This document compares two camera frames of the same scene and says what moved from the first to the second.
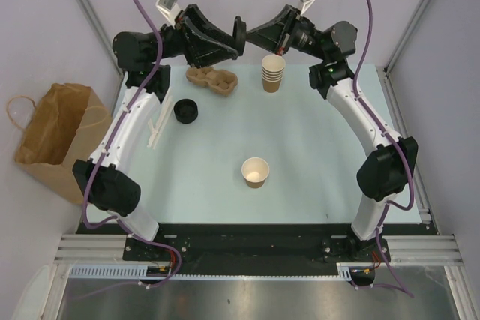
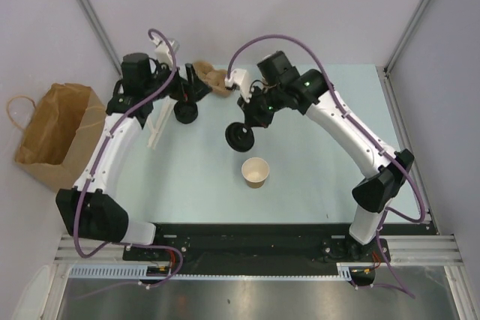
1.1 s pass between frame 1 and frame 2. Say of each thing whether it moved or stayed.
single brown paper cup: stayed
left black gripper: moved
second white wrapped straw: stayed
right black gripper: moved
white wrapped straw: stayed
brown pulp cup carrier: stayed
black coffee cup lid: moved
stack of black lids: stayed
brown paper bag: stayed
